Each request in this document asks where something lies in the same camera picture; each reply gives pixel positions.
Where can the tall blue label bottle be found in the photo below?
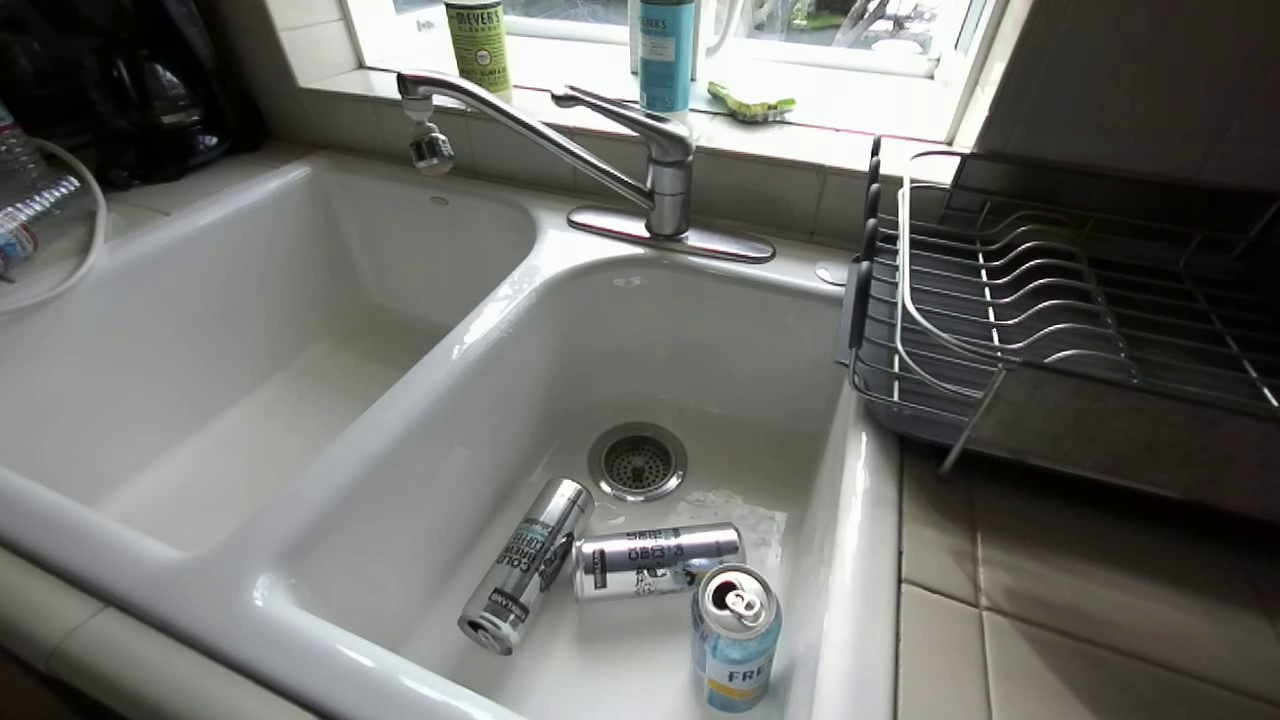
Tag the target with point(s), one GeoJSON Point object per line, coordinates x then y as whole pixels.
{"type": "Point", "coordinates": [666, 61]}

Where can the green label spray bottle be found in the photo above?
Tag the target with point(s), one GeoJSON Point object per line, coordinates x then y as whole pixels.
{"type": "Point", "coordinates": [476, 40]}

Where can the metal strainer sink drain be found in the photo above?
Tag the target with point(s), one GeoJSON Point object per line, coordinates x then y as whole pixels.
{"type": "Point", "coordinates": [637, 460]}

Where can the chrome sink faucet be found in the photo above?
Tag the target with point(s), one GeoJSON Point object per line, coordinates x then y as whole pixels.
{"type": "Point", "coordinates": [661, 183]}

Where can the slim silver can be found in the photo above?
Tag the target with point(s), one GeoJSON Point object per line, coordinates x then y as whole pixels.
{"type": "Point", "coordinates": [525, 565]}
{"type": "Point", "coordinates": [658, 556]}

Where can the white double basin sink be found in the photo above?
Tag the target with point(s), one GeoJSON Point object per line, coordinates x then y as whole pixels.
{"type": "Point", "coordinates": [440, 403]}

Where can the green cloth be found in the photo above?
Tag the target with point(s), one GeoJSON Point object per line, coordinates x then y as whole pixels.
{"type": "Point", "coordinates": [751, 107]}

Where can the blue open drink can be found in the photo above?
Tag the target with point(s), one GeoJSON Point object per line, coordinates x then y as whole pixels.
{"type": "Point", "coordinates": [732, 644]}

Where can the grey dish rack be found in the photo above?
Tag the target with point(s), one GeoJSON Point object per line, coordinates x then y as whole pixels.
{"type": "Point", "coordinates": [1064, 334]}

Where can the clear glass object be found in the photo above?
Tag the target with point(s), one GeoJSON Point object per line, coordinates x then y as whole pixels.
{"type": "Point", "coordinates": [96, 223]}

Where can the black appliance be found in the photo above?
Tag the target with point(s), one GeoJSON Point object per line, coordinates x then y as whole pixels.
{"type": "Point", "coordinates": [132, 92]}

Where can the striped white blue object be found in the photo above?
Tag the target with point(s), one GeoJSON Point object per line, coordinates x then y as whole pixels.
{"type": "Point", "coordinates": [27, 202]}

